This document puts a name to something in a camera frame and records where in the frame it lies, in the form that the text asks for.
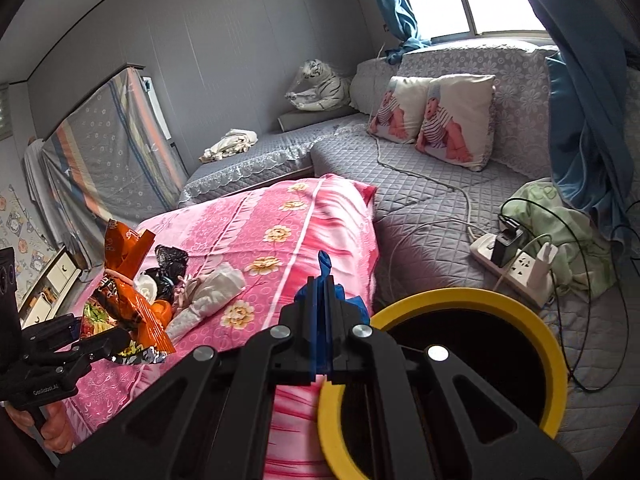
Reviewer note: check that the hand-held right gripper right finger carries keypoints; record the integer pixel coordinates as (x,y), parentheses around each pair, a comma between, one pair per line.
(350,340)

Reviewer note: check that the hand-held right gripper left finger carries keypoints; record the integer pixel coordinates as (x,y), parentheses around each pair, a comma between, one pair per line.
(300,325)

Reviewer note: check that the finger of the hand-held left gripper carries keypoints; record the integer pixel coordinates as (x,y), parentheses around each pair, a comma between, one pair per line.
(95,347)
(55,327)

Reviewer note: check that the orange snack wrapper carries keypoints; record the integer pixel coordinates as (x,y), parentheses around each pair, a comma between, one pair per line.
(130,305)

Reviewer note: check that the blue plastic bag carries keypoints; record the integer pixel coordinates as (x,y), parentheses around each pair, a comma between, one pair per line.
(324,262)

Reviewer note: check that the orange peel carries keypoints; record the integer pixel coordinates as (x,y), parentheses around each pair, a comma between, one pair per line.
(161,312)

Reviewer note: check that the white tissue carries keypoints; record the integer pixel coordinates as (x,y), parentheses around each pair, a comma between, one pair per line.
(145,290)

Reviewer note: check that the large black plastic bag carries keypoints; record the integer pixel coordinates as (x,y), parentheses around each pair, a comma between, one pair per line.
(162,287)

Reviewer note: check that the white plastic bag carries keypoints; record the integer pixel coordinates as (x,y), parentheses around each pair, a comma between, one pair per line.
(220,282)

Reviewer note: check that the large white foam net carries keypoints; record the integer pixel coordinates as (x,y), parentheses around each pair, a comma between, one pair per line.
(185,322)

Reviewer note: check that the small black plastic bag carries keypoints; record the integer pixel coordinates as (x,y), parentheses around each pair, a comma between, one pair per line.
(170,260)

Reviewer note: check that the yellow-rimmed black bin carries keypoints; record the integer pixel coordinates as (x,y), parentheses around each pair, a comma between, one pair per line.
(500,305)

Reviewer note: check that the person's left hand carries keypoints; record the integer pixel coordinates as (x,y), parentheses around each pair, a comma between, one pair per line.
(55,430)

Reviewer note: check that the cream bedside cabinet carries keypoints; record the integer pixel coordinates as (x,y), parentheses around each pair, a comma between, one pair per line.
(55,275)

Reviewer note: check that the pink floral blanket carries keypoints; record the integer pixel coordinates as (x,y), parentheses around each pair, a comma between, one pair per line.
(280,210)

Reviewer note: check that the white hanging cloth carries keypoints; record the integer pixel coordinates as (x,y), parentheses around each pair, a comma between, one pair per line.
(35,175)

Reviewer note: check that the striped grey sheet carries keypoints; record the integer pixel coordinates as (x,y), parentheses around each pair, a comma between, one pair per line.
(110,150)

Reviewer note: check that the black charger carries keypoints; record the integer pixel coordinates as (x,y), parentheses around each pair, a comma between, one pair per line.
(507,247)

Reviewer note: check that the white power strip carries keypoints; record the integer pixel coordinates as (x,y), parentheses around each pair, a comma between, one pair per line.
(520,265)

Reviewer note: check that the white window blind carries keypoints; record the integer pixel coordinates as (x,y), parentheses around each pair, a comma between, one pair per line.
(4,110)

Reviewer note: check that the cream crumpled cloth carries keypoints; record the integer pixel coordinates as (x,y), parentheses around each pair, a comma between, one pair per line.
(230,144)

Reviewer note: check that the grey bolster cushion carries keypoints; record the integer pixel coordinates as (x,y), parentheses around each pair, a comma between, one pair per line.
(305,117)

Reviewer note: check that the white charger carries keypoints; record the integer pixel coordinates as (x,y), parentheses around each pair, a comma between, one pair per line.
(545,260)

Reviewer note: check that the baby print pillow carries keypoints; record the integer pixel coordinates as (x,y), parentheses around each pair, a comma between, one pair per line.
(400,110)
(455,120)

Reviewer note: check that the white tiger plush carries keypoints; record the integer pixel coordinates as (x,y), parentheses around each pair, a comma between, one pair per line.
(320,85)

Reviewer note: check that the green cloth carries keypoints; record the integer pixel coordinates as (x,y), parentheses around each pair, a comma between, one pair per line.
(565,230)

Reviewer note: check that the long blue curtain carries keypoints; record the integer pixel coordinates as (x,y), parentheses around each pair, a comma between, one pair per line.
(580,110)

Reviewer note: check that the short blue curtain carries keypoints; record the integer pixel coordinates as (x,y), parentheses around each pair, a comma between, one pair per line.
(395,0)

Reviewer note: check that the cartoon wall poster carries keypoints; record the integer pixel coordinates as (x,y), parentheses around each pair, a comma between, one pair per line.
(15,230)

